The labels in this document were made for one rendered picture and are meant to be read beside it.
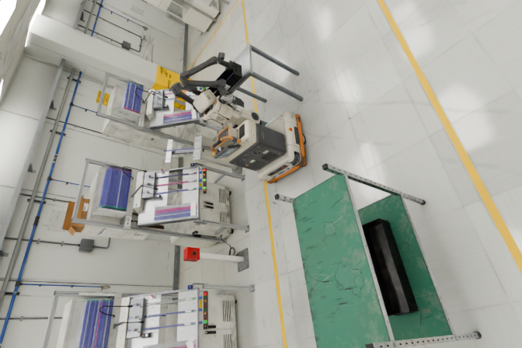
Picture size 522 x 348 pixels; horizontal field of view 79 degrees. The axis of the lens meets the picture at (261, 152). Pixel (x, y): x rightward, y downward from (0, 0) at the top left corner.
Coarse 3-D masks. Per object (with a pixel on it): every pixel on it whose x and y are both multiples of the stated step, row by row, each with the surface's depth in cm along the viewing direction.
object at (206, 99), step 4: (204, 92) 322; (208, 92) 326; (212, 92) 330; (200, 96) 322; (204, 96) 321; (208, 96) 323; (212, 96) 327; (196, 100) 328; (200, 100) 324; (204, 100) 321; (208, 100) 321; (212, 100) 325; (196, 104) 330; (200, 104) 326; (204, 104) 324; (208, 104) 322; (212, 104) 330; (200, 108) 329; (204, 108) 327; (200, 112) 332
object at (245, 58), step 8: (248, 48) 364; (256, 48) 371; (240, 56) 375; (248, 56) 359; (264, 56) 378; (240, 64) 368; (248, 64) 353; (280, 64) 392; (248, 72) 348; (296, 72) 405; (240, 80) 358; (264, 80) 355; (232, 88) 368; (240, 88) 428; (280, 88) 368; (256, 96) 442; (296, 96) 382
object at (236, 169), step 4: (204, 156) 434; (208, 156) 439; (204, 160) 438; (208, 160) 438; (212, 160) 440; (216, 160) 444; (220, 160) 449; (220, 164) 450; (224, 164) 451; (228, 164) 456; (232, 168) 463; (236, 168) 463; (240, 168) 458; (232, 172) 472; (236, 172) 463; (240, 172) 455
